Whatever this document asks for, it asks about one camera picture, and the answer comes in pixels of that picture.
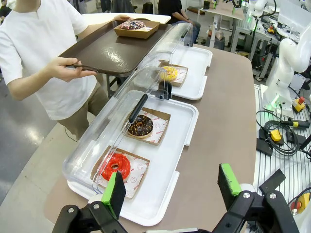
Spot person in white shirt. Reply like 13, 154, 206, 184
0, 0, 110, 142

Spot yellow red emergency stop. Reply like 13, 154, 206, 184
291, 193, 311, 215
293, 96, 307, 113

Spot chocolate donut with sprinkles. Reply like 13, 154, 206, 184
127, 114, 155, 139

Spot person's right hand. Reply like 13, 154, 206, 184
47, 57, 98, 83

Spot white printed paper liner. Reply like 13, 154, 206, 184
143, 112, 170, 144
159, 65, 188, 84
97, 155, 147, 199

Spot black yellow enabling switch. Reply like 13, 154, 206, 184
279, 119, 311, 130

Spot yellow emergency stop button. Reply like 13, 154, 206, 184
270, 130, 285, 142

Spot person's right forearm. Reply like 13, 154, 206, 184
6, 62, 63, 101

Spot wooden top desk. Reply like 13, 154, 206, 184
198, 2, 246, 49

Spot dark brown serving tray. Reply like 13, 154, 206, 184
58, 18, 173, 76

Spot yellow glazed donut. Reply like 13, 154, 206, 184
159, 66, 178, 82

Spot black metal bracket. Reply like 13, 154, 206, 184
258, 168, 287, 195

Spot person's left hand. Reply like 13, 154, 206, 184
113, 14, 135, 22

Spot white plastic display tray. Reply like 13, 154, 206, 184
67, 93, 200, 226
145, 46, 214, 100

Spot clear plastic hinged cover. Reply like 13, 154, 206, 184
62, 67, 169, 195
135, 23, 194, 94

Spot black coiled cable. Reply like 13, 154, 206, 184
256, 110, 301, 158

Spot dark donut with colourful drizzle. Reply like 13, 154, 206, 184
121, 20, 147, 31

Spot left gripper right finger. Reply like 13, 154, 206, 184
210, 163, 300, 233

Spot red glazed donut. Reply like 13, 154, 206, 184
101, 153, 132, 183

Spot white table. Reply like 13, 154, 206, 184
79, 13, 172, 25

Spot seated person in black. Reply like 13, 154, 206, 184
157, 0, 202, 43

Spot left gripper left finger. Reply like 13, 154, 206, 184
52, 170, 127, 233

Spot chocolate glazed pastry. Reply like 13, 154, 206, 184
123, 106, 172, 147

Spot black box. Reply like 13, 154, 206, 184
256, 138, 274, 156
285, 132, 307, 147

